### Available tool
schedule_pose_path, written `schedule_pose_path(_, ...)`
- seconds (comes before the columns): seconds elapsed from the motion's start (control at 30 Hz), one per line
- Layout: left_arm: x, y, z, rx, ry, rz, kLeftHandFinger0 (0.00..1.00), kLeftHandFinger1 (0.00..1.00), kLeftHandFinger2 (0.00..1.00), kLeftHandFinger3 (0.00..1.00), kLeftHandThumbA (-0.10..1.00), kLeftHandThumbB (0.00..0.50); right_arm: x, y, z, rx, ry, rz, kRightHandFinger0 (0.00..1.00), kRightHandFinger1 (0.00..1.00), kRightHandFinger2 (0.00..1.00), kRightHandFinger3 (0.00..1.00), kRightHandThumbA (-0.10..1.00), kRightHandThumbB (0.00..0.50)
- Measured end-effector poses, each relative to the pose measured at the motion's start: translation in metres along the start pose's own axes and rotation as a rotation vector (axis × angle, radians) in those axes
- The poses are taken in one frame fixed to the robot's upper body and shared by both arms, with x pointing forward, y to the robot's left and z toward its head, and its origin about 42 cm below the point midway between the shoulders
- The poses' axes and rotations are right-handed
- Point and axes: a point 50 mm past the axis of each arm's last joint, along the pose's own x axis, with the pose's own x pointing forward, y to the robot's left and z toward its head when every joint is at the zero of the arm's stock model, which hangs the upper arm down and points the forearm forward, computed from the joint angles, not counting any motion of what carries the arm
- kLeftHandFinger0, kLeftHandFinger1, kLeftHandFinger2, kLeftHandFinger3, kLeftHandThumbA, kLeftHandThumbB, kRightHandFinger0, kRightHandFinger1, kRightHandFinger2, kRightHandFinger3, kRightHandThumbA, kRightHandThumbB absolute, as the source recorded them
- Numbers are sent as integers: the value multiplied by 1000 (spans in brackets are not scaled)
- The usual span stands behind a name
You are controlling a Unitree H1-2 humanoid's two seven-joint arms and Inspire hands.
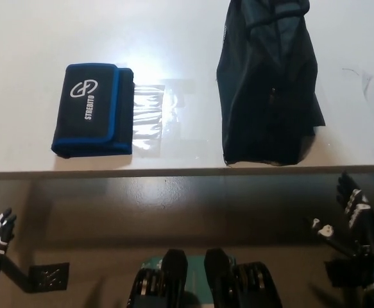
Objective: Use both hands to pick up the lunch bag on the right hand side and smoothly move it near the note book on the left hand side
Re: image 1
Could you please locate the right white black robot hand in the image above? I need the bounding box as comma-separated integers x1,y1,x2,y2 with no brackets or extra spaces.
310,171,373,258

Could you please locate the dark navy garment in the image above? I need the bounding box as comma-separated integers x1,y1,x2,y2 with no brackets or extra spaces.
215,0,327,168

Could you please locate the black floor tape patch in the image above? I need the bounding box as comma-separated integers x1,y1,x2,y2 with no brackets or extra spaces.
28,262,71,294
323,259,367,289

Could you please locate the black blue-trimmed Strebito notebook pouch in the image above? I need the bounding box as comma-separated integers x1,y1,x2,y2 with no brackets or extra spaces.
50,63,137,159

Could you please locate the clear plastic sheet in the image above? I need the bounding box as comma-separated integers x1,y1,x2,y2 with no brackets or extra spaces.
131,78,214,161

